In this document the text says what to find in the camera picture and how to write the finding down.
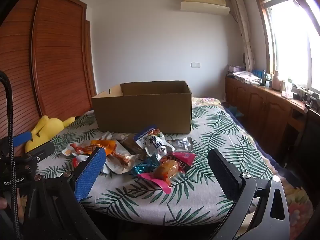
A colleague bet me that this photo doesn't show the floral quilt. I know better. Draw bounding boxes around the floral quilt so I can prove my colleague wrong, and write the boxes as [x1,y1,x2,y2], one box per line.
[191,97,314,233]

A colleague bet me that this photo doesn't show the patterned curtain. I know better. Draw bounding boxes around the patterned curtain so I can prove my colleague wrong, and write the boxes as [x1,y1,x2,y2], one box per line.
[229,0,255,72]

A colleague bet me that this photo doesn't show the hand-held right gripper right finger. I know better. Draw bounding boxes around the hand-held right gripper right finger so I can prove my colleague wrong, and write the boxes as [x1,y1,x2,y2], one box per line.
[207,149,290,240]

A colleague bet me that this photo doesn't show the wooden desk with clutter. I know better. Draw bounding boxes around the wooden desk with clutter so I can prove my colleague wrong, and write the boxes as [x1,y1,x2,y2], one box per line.
[225,76,320,155]

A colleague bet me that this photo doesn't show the wooden framed window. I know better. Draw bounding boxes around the wooden framed window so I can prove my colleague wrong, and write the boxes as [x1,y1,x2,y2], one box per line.
[252,0,320,93]

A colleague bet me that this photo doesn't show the orange snack packet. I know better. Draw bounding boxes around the orange snack packet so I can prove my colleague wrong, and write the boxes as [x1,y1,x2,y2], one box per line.
[70,140,118,156]

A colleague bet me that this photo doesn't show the red pink snack packet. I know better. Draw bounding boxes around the red pink snack packet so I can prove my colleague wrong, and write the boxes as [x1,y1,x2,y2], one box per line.
[160,151,197,173]

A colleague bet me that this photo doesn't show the pink braised egg packet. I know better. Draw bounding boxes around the pink braised egg packet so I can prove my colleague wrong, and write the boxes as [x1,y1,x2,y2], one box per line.
[137,160,180,194]

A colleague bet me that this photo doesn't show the blue white snack packet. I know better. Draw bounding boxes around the blue white snack packet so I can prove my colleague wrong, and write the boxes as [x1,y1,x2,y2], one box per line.
[133,124,175,160]

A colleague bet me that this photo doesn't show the brown cardboard box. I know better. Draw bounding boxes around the brown cardboard box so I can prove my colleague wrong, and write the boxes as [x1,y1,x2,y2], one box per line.
[91,80,193,134]

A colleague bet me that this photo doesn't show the silver red snack packet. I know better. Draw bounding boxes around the silver red snack packet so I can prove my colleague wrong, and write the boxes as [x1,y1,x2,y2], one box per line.
[100,145,148,175]

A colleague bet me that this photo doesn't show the pink bottle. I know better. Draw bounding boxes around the pink bottle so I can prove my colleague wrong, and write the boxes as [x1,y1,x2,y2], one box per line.
[272,70,282,90]

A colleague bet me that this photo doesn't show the clear brown bread packet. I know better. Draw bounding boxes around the clear brown bread packet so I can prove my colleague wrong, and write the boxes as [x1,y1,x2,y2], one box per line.
[120,134,148,158]

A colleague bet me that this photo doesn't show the wooden wardrobe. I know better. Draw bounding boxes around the wooden wardrobe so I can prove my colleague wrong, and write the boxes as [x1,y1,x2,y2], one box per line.
[0,0,98,155]

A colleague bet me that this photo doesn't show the small white snack packet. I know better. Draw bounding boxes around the small white snack packet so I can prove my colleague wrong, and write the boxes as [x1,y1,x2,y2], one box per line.
[61,146,76,157]

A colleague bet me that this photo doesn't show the white air conditioner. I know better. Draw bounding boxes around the white air conditioner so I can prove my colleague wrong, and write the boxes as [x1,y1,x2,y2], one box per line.
[180,0,230,15]

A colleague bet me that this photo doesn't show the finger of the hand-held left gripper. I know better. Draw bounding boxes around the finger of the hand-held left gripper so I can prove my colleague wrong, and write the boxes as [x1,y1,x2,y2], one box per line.
[13,132,33,148]
[24,141,56,160]

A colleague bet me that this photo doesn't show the black chair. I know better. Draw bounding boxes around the black chair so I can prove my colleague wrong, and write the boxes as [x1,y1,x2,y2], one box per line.
[284,109,320,178]

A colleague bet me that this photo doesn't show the black braided cable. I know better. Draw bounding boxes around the black braided cable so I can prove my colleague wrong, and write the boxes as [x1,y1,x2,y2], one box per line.
[0,70,18,232]

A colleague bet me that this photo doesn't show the blue boxes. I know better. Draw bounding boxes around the blue boxes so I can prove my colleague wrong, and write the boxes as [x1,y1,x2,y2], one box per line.
[251,69,267,79]

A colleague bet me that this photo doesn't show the folded patterned cloth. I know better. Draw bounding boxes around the folded patterned cloth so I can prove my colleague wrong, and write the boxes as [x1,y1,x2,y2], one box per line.
[232,71,262,84]

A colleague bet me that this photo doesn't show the teal candy wrapper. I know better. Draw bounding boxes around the teal candy wrapper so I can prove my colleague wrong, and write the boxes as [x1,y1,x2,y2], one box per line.
[131,156,160,177]

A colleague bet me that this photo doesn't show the silver clear snack packet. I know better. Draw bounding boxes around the silver clear snack packet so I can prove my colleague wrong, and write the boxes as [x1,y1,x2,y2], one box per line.
[166,137,194,152]

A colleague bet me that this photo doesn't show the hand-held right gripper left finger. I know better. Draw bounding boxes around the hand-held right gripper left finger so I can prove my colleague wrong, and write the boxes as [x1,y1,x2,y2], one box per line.
[24,146,108,240]

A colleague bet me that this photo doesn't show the yellow plush toy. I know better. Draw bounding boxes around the yellow plush toy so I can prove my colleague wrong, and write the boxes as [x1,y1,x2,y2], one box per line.
[24,115,77,153]

